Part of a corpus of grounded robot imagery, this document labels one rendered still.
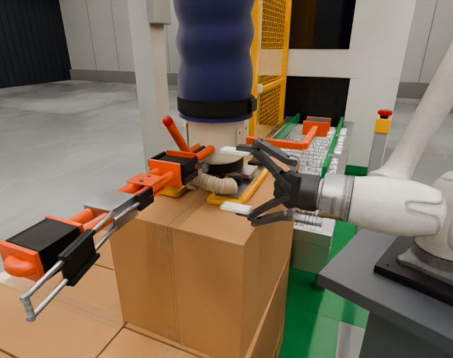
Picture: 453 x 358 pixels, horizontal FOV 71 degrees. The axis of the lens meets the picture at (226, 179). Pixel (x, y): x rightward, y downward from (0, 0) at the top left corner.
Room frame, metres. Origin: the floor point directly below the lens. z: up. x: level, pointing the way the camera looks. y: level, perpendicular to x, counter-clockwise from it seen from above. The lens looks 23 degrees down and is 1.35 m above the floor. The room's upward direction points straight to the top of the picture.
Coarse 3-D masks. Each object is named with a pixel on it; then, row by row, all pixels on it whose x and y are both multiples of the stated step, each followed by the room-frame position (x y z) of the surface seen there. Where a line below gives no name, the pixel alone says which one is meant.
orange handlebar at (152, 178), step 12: (312, 132) 0.99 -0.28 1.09; (276, 144) 0.90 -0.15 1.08; (288, 144) 0.89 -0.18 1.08; (300, 144) 0.87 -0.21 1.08; (204, 156) 0.80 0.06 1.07; (156, 168) 0.68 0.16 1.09; (132, 180) 0.60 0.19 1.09; (144, 180) 0.60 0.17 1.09; (156, 180) 0.60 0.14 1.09; (168, 180) 0.63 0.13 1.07; (132, 192) 0.58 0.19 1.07; (156, 192) 0.59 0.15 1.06; (72, 216) 0.46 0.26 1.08; (84, 216) 0.47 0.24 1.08; (84, 228) 0.42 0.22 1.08; (12, 264) 0.34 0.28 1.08; (24, 264) 0.34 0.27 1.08; (24, 276) 0.33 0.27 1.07
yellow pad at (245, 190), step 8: (248, 160) 1.06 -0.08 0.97; (264, 168) 0.98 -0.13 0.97; (232, 176) 0.91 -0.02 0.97; (240, 176) 0.84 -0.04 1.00; (256, 176) 0.90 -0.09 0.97; (264, 176) 0.93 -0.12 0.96; (240, 184) 0.83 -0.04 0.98; (248, 184) 0.84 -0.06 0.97; (256, 184) 0.86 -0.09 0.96; (216, 192) 0.79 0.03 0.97; (240, 192) 0.79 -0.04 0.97; (248, 192) 0.80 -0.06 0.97; (208, 200) 0.76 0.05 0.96; (216, 200) 0.76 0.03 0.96; (224, 200) 0.75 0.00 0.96; (232, 200) 0.75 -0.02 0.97; (240, 200) 0.75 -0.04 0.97
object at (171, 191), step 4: (168, 188) 0.83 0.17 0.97; (172, 188) 0.83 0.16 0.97; (176, 188) 0.83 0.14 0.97; (180, 188) 0.83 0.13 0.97; (184, 188) 0.84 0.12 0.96; (160, 192) 0.82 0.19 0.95; (164, 192) 0.82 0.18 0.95; (168, 192) 0.81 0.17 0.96; (172, 192) 0.81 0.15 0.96; (176, 192) 0.80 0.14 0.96; (180, 192) 0.82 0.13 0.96; (172, 196) 0.81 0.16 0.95; (176, 196) 0.80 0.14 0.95
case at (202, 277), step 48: (192, 192) 0.84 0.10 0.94; (144, 240) 0.69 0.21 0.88; (192, 240) 0.63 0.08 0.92; (240, 240) 0.60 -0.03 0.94; (288, 240) 1.05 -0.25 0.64; (144, 288) 0.70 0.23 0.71; (192, 288) 0.63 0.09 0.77; (240, 288) 0.58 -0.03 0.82; (192, 336) 0.64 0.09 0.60; (240, 336) 0.58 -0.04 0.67
